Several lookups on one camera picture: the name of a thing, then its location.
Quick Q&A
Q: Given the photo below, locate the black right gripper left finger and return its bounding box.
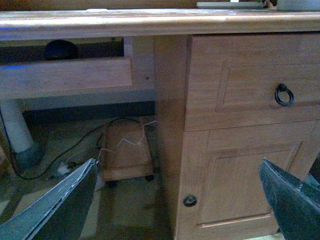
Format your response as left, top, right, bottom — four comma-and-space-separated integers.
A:
0, 158, 98, 240

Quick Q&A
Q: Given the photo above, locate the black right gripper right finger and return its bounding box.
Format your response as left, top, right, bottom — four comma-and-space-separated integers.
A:
258, 158, 320, 240

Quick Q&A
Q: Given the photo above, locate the dark grey wireless mouse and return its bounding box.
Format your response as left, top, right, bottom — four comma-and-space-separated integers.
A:
43, 39, 79, 60

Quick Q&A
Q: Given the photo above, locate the wooden cabinet door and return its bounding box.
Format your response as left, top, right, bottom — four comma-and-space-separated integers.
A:
175, 120, 320, 240

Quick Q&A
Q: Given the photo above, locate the small wooden wheeled stand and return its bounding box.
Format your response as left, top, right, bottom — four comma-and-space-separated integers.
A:
100, 117, 155, 188

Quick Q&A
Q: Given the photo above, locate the round black door knob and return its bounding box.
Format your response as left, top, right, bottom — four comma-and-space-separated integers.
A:
183, 195, 198, 208

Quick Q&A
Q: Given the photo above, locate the wooden desk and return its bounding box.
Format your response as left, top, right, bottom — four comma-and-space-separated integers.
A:
0, 9, 320, 240

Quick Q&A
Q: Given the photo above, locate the wooden drawer front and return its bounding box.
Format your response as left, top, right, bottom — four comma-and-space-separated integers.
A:
185, 32, 320, 131

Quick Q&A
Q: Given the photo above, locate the wooden keyboard tray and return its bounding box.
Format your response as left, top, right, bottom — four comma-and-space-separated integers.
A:
0, 57, 134, 98

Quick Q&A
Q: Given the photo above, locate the white flat item on desk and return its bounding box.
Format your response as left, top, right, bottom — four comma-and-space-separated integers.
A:
196, 1, 265, 10

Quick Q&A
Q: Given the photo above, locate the white chair leg post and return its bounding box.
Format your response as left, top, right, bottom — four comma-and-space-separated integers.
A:
0, 99, 34, 153

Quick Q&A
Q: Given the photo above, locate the black cable on floor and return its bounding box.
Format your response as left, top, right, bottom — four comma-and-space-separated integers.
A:
0, 117, 141, 181

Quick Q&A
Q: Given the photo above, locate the black ring drawer pull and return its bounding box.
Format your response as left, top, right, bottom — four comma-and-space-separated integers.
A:
274, 83, 295, 107

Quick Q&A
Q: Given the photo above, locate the white cable on stand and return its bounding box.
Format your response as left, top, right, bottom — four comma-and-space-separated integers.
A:
96, 119, 158, 164

